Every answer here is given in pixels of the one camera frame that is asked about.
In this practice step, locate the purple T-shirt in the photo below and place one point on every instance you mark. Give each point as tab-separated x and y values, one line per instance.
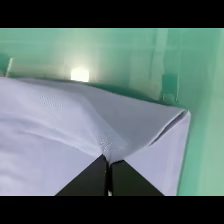
50	133

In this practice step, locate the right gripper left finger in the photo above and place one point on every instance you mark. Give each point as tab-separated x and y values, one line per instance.
90	181

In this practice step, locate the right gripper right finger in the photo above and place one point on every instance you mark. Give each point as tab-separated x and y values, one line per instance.
131	181

